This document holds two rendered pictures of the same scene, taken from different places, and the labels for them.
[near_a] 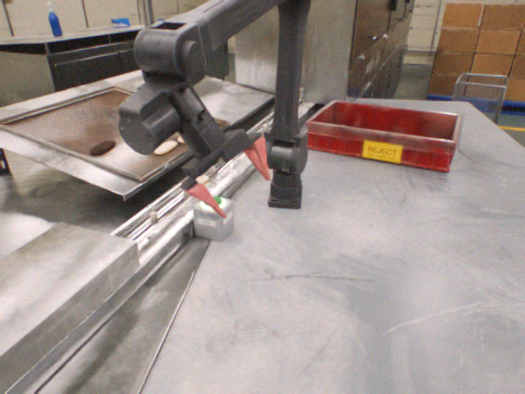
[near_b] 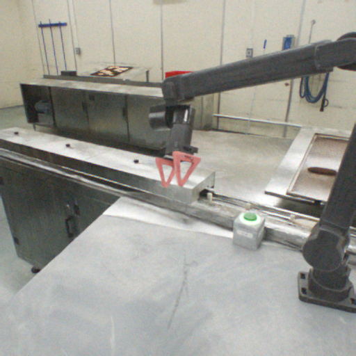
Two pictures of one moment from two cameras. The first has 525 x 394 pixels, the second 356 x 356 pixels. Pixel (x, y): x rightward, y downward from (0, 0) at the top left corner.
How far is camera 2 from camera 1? 0.93 m
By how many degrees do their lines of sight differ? 87
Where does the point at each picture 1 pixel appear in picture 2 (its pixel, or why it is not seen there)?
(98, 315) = (163, 199)
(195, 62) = (165, 93)
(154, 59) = not seen: hidden behind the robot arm
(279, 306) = (156, 263)
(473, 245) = not seen: outside the picture
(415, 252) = not seen: outside the picture
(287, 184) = (315, 272)
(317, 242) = (232, 300)
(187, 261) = (210, 229)
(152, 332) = (154, 219)
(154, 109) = (156, 110)
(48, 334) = (143, 183)
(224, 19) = (213, 76)
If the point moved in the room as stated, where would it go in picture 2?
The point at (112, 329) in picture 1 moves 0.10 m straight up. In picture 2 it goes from (160, 209) to (159, 183)
